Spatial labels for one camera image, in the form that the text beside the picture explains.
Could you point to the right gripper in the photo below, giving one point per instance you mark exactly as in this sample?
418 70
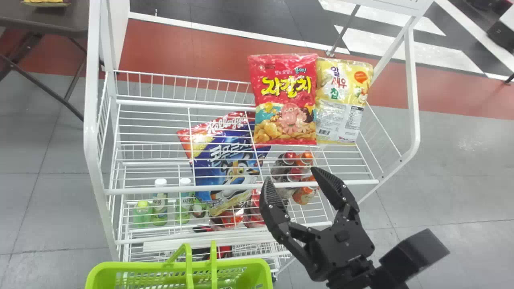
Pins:
341 245

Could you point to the red snack packet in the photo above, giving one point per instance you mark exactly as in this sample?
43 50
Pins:
283 100

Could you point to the white capped green bottle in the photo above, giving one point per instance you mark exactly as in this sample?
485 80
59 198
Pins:
160 204
184 202

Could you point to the green basket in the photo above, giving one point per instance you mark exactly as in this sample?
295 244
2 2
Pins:
241 277

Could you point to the orange bottle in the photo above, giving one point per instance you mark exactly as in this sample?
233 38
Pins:
302 194

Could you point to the blue cereal bag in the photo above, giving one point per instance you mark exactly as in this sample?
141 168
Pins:
225 160

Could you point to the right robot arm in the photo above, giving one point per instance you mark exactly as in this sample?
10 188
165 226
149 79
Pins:
361 279

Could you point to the yellow snack packet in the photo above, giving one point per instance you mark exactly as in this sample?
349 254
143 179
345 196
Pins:
341 104

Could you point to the red capped bottle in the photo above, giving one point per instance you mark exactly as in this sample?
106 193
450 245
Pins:
286 162

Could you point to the dark side table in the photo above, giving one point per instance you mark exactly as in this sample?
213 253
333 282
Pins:
44 18

